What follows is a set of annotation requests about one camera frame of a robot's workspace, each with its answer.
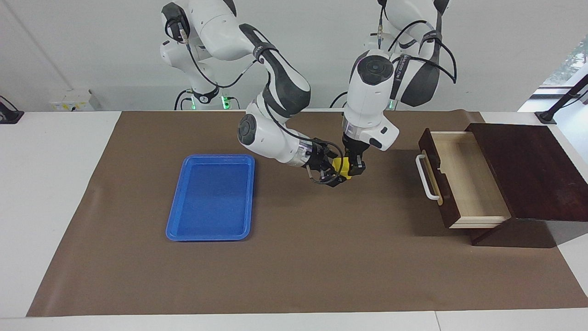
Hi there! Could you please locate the brown table mat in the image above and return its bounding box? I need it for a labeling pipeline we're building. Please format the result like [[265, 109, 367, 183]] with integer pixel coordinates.
[[27, 109, 588, 317]]

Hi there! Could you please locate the window with greenery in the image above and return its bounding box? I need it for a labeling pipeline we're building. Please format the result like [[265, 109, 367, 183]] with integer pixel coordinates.
[[542, 34, 588, 88]]

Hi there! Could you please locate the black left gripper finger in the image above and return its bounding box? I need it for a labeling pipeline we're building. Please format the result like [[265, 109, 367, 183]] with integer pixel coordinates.
[[350, 155, 367, 178]]

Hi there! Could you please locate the black clamp stand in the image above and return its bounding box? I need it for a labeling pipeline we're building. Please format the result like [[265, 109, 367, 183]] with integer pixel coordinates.
[[535, 74, 588, 126]]

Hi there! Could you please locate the black table clamp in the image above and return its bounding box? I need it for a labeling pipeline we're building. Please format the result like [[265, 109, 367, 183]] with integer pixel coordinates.
[[0, 96, 24, 125]]

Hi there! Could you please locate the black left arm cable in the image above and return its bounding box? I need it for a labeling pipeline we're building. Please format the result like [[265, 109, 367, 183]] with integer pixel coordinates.
[[378, 0, 458, 84]]

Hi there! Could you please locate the dark wooden cabinet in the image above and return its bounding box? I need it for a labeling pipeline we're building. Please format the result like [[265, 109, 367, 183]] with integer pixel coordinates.
[[465, 123, 588, 249]]

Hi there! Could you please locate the wooden drawer with white handle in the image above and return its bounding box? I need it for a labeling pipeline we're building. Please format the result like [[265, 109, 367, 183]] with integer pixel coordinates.
[[416, 128, 512, 229]]

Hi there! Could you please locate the white wall socket box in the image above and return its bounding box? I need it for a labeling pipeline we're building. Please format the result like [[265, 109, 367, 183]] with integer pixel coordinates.
[[50, 90, 101, 112]]

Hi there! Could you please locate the blue plastic tray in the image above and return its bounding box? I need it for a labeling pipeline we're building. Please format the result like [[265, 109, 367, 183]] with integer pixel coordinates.
[[165, 154, 255, 242]]

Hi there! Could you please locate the yellow cube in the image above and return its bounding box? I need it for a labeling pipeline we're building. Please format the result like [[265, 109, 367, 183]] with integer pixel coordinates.
[[333, 156, 353, 180]]

